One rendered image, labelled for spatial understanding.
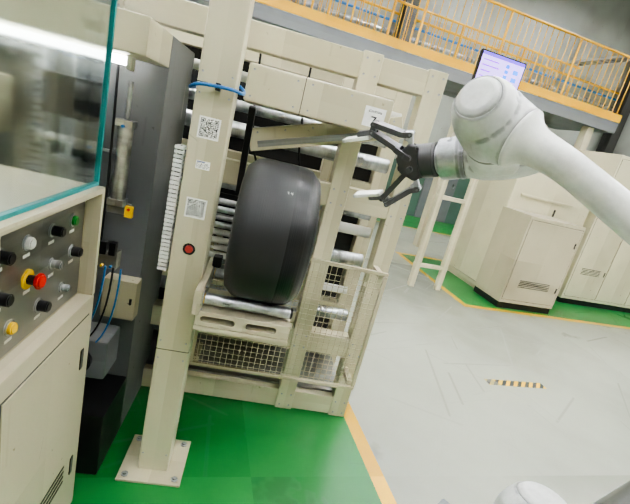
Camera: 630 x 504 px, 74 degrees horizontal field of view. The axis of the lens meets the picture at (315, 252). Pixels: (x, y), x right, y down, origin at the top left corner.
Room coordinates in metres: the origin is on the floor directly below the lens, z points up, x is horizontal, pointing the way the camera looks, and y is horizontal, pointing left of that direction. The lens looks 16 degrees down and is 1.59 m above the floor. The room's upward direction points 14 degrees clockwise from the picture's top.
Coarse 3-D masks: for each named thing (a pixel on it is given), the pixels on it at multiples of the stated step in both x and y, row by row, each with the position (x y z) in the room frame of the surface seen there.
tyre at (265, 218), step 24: (264, 168) 1.50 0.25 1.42; (288, 168) 1.56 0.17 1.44; (240, 192) 1.44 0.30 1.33; (264, 192) 1.41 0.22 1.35; (312, 192) 1.48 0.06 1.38; (240, 216) 1.38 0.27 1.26; (264, 216) 1.37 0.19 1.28; (288, 216) 1.39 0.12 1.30; (312, 216) 1.43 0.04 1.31; (240, 240) 1.35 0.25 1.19; (264, 240) 1.35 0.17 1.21; (288, 240) 1.37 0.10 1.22; (312, 240) 1.42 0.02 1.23; (240, 264) 1.35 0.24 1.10; (264, 264) 1.36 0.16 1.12; (288, 264) 1.37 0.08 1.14; (240, 288) 1.40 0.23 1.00; (264, 288) 1.40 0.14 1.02; (288, 288) 1.40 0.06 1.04
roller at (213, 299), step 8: (208, 296) 1.45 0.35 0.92; (216, 296) 1.46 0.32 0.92; (224, 296) 1.47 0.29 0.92; (208, 304) 1.45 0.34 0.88; (216, 304) 1.45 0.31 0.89; (224, 304) 1.45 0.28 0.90; (232, 304) 1.46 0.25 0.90; (240, 304) 1.46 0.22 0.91; (248, 304) 1.47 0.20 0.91; (256, 304) 1.48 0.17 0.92; (264, 304) 1.49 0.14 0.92; (272, 304) 1.51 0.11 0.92; (256, 312) 1.47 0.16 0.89; (264, 312) 1.48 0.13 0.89; (272, 312) 1.48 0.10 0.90; (280, 312) 1.49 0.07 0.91; (288, 312) 1.49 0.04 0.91
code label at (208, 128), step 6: (204, 120) 1.50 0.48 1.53; (210, 120) 1.50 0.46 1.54; (216, 120) 1.50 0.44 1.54; (198, 126) 1.49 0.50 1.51; (204, 126) 1.50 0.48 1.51; (210, 126) 1.50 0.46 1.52; (216, 126) 1.50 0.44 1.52; (198, 132) 1.49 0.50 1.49; (204, 132) 1.50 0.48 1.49; (210, 132) 1.50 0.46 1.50; (216, 132) 1.50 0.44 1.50; (204, 138) 1.50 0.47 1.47; (210, 138) 1.50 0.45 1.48; (216, 138) 1.50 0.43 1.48
